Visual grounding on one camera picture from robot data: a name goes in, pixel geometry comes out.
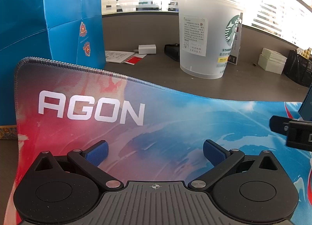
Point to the white paper leaflet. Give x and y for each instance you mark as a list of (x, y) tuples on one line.
[(118, 56)]

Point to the teal folding storage box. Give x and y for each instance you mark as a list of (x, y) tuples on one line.
[(306, 108)]

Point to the white paper box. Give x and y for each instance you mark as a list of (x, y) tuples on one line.
[(270, 66)]

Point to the small black box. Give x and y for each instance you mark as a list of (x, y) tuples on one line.
[(171, 52)]

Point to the white printed box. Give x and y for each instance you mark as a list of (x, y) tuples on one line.
[(236, 52)]

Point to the blue paper bag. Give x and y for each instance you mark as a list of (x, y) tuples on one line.
[(48, 20)]

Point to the black mesh basket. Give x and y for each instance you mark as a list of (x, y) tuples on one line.
[(298, 69)]

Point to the frosted plastic cup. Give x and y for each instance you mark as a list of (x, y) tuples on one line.
[(204, 44)]

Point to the printed gaming mouse mat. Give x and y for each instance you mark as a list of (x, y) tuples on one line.
[(170, 117)]

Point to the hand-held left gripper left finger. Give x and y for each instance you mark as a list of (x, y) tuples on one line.
[(96, 154)]

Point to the white note stack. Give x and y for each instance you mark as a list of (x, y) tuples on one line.
[(274, 54)]

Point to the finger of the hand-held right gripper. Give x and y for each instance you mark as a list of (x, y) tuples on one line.
[(297, 134)]

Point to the white charger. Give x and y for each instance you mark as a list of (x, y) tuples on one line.
[(147, 49)]

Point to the red and white card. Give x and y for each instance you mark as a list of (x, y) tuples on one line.
[(134, 59)]

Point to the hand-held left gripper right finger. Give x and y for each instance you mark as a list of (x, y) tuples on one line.
[(214, 153)]

